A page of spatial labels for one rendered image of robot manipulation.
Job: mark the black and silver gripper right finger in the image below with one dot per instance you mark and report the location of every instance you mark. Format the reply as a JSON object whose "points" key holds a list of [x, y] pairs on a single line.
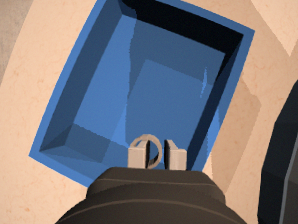
{"points": [[174, 158]]}

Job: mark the blue open crate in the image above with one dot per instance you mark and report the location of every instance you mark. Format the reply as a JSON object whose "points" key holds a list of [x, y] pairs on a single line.
{"points": [[166, 68]]}

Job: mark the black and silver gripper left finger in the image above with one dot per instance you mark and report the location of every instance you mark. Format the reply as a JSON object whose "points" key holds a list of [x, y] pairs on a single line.
{"points": [[138, 157]]}

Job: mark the grey metal ring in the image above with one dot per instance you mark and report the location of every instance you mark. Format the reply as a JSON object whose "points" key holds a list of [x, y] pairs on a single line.
{"points": [[153, 162]]}

